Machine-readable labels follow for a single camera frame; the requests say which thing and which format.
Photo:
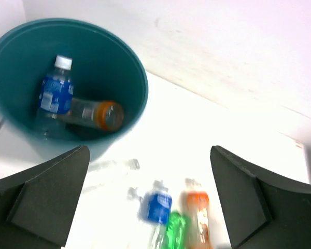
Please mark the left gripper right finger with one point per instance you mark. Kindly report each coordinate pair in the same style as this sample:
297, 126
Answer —
261, 209

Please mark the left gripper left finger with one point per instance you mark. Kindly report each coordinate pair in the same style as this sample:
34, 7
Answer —
37, 205

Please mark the blue label bottle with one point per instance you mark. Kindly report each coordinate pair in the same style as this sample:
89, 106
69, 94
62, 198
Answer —
55, 97
155, 211

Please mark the orange label bottle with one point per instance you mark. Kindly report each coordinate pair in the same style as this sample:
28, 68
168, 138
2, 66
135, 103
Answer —
104, 115
196, 207

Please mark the clear bottle near bin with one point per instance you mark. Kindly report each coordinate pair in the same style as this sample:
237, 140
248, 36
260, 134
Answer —
131, 164

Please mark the teal plastic bin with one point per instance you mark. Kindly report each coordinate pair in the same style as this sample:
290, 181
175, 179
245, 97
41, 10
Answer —
103, 68

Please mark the crushed green bottle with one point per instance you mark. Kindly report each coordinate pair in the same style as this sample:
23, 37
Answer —
176, 231

